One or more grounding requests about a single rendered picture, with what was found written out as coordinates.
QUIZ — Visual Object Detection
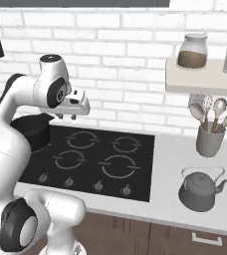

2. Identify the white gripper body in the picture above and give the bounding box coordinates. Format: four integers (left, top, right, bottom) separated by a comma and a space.
39, 98, 92, 118

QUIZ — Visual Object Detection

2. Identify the grey kettle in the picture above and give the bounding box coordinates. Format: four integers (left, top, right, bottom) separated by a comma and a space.
177, 165, 227, 213

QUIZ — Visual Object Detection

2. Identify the black cooking pot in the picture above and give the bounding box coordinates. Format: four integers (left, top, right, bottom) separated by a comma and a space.
10, 113, 56, 154

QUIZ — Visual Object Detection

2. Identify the black hob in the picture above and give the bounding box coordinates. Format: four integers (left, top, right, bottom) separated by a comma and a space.
18, 124, 156, 203

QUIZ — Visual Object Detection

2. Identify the dark hob knob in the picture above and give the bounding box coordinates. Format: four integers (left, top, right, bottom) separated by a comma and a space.
93, 180, 105, 192
63, 176, 75, 188
38, 172, 50, 184
119, 184, 132, 196

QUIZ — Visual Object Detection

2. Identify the dark grey extractor hood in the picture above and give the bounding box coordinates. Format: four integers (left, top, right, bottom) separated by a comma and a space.
0, 0, 171, 9

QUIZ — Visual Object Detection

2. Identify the brown cupboard door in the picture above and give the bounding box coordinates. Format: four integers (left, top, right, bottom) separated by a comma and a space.
73, 211, 153, 255

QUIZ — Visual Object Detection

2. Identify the glass jar with brown contents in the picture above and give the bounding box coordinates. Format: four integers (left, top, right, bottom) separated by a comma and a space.
176, 32, 209, 71

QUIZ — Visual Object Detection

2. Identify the grey utensil pot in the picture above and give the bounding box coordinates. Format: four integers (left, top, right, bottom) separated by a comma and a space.
195, 121, 227, 158

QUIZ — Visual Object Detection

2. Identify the slotted wooden spoon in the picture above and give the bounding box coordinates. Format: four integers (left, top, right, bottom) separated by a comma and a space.
211, 97, 227, 133

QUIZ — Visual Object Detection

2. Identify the brown drawer front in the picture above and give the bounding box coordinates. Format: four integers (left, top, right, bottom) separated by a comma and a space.
157, 224, 227, 255

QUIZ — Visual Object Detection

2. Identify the beige wall shelf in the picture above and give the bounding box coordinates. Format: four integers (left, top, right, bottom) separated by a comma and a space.
164, 57, 227, 98

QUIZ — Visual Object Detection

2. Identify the white drawer handle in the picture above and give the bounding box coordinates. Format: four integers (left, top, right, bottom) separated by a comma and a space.
191, 231, 224, 248

